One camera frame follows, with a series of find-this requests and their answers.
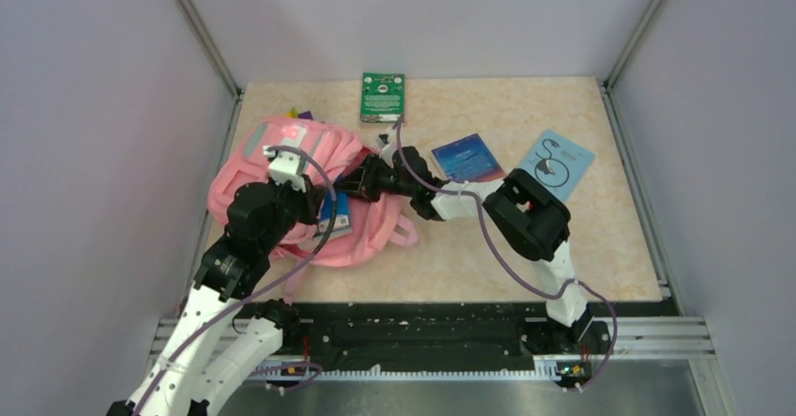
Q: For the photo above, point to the aluminium frame rail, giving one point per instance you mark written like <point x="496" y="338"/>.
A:
<point x="658" y="363"/>

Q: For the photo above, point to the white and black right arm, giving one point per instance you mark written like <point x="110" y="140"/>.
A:
<point x="531" y="219"/>

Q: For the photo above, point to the green paperback book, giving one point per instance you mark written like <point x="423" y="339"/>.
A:
<point x="382" y="97"/>

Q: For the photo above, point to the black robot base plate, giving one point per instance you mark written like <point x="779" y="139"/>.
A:
<point x="435" y="337"/>

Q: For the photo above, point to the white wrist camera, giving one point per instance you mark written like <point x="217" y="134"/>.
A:
<point x="386" y="144"/>
<point x="287" y="166"/>

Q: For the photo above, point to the sunset cover paperback book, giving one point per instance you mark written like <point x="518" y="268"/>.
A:
<point x="467" y="159"/>

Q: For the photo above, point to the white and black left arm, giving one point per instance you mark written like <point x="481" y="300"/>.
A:
<point x="187" y="378"/>

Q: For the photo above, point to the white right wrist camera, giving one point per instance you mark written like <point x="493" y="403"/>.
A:
<point x="386" y="144"/>

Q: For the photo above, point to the pink student backpack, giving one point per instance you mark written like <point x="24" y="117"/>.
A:
<point x="331" y="150"/>

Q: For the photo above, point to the yellow and purple toy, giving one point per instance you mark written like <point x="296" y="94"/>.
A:
<point x="305" y="115"/>

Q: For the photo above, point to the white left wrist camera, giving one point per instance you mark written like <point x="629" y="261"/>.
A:
<point x="287" y="166"/>

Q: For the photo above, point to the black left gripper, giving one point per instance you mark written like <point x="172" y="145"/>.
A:
<point x="312" y="200"/>

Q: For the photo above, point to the blue paperback book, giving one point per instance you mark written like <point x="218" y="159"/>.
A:
<point x="334" y="217"/>

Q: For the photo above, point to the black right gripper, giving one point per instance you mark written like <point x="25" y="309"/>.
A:
<point x="364" y="177"/>

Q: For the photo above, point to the light blue thin booklet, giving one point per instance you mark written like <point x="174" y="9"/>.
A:
<point x="557" y="163"/>

